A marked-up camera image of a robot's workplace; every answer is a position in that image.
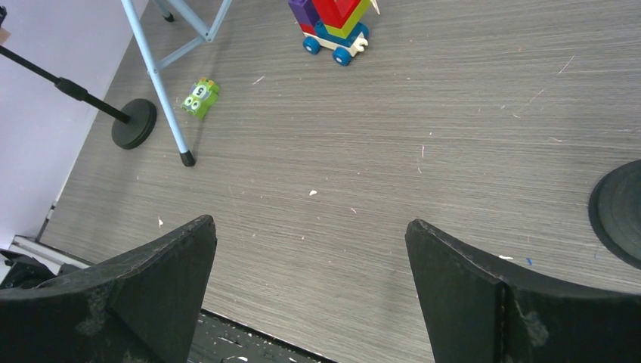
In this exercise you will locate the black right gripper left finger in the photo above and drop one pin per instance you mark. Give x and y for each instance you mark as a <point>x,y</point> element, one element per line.
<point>139,306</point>

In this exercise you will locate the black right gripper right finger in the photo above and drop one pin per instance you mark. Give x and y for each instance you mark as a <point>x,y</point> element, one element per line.
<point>481,308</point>

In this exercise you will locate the black right microphone stand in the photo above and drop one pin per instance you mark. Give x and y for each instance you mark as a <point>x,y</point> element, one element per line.
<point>614,212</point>

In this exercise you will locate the black microphone stand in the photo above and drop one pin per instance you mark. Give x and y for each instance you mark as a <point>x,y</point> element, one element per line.
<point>614,212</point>
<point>133,123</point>

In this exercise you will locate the black left microphone stand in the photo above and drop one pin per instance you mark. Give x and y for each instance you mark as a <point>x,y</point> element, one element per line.
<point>133,123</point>

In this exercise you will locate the green number five toy block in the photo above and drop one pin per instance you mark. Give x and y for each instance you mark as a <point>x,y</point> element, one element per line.
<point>203,94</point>

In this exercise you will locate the light blue music stand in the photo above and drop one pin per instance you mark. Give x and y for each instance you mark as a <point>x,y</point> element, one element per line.
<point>204,33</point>

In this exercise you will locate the colourful toy brick car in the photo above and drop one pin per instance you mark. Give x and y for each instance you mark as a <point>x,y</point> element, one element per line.
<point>334,25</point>

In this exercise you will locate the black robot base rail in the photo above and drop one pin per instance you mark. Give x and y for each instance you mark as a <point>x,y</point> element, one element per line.
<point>220,339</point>

